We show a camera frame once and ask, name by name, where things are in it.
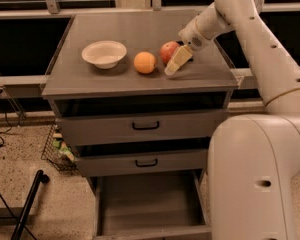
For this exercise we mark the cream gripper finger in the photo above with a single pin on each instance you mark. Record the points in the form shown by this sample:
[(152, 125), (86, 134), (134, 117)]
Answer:
[(181, 55)]

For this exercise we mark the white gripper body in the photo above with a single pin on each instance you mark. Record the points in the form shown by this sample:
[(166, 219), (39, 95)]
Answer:
[(191, 36)]

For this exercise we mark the red apple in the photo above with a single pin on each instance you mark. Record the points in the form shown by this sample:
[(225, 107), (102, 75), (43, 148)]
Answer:
[(167, 50)]

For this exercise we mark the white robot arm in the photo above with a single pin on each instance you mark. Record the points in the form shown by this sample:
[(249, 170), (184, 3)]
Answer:
[(251, 158)]

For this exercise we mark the grey top drawer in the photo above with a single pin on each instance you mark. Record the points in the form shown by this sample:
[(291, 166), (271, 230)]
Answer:
[(94, 130)]

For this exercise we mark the grey drawer cabinet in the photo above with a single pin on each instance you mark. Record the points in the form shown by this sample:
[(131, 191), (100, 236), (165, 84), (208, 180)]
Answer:
[(76, 88)]

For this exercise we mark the grey middle drawer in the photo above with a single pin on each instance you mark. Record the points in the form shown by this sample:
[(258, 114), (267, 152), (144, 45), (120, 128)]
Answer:
[(148, 162)]

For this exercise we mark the grey open bottom drawer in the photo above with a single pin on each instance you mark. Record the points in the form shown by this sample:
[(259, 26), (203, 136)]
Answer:
[(153, 206)]

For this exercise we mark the dark blue snack bar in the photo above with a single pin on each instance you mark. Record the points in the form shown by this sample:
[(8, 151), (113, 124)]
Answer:
[(181, 43)]

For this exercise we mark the orange fruit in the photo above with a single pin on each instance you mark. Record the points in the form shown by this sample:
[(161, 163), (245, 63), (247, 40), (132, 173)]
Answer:
[(144, 62)]

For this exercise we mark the metal window railing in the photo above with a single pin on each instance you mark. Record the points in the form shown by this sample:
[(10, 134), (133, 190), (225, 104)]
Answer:
[(30, 30)]

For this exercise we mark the white ceramic bowl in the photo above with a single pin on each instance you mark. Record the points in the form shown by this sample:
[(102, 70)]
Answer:
[(104, 54)]

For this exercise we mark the black stand leg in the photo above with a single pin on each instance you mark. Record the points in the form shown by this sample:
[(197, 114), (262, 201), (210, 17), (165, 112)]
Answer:
[(40, 178)]

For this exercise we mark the black wire basket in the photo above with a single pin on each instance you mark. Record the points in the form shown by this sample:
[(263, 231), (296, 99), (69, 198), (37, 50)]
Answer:
[(57, 153)]

